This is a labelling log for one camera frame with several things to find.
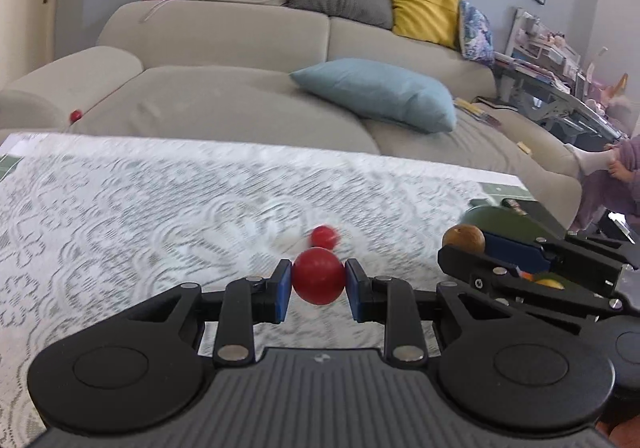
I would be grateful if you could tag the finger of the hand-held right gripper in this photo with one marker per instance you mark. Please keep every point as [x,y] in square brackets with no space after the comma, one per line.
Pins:
[515,250]
[465,263]

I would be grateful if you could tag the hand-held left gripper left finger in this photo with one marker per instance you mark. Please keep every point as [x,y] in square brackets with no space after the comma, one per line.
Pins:
[282,290]

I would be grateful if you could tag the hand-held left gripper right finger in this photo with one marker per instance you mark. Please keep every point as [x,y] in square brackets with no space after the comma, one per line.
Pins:
[355,290]

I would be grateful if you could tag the brown round fruit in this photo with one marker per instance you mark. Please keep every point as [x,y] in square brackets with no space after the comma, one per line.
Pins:
[463,238]

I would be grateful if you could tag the green plastic bowl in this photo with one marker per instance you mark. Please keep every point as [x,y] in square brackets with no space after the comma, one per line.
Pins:
[500,223]

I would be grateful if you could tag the yellow fruit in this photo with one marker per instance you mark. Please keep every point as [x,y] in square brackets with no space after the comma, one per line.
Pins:
[550,284]

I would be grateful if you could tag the small red round fruit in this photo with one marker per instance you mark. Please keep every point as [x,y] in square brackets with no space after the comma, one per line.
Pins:
[324,236]

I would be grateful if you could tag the small yellow block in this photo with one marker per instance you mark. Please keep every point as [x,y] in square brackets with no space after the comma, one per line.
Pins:
[524,147]

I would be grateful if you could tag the magazine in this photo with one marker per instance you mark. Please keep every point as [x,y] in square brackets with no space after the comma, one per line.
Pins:
[492,103]

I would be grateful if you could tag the white lace tablecloth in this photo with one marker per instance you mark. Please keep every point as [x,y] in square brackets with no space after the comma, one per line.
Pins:
[125,228]

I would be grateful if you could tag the grey cluttered desk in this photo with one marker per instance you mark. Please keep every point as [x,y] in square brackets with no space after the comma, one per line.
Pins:
[550,78]

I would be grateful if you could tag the light blue cushion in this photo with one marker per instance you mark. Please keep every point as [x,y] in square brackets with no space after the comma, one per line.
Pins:
[375,91]

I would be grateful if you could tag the beige sofa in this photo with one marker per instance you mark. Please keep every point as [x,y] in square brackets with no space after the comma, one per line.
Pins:
[225,93]

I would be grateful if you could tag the blue floral cushion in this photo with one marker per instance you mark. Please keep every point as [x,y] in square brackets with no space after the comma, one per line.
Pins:
[476,31]

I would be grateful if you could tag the yellow cushion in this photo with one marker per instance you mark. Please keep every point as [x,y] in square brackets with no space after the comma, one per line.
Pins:
[427,3]

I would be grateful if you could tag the small red ball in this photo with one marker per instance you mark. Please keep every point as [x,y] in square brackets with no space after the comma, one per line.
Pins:
[76,116]

